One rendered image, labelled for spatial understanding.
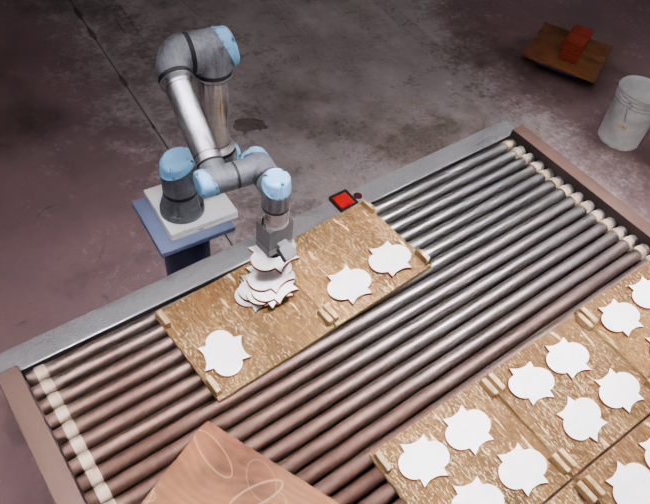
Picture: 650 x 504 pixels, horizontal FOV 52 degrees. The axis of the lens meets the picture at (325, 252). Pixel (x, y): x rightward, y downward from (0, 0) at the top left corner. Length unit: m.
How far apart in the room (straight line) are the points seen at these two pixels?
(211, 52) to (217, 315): 0.75
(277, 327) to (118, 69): 2.87
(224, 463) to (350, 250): 0.85
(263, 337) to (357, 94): 2.67
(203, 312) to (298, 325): 0.28
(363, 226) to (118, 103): 2.35
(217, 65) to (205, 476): 1.10
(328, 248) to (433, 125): 2.20
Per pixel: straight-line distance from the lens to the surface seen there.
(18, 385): 1.97
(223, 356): 1.91
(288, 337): 1.96
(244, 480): 1.66
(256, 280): 1.99
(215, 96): 2.04
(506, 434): 1.94
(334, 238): 2.20
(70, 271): 3.39
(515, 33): 5.34
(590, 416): 2.05
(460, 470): 1.85
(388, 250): 2.19
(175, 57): 1.91
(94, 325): 2.06
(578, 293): 2.32
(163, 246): 2.27
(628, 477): 2.01
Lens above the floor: 2.59
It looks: 50 degrees down
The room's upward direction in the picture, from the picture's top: 8 degrees clockwise
